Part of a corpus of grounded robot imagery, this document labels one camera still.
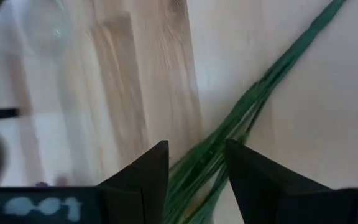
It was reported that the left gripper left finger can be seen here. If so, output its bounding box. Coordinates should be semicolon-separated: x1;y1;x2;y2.
0;140;170;224

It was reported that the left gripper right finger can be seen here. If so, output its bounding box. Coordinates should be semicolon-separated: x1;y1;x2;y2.
226;138;358;224

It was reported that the purple artificial flower bunch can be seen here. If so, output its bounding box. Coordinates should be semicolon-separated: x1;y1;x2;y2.
34;0;349;224

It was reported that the clear glass vase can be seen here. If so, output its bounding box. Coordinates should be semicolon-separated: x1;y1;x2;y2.
17;0;77;63

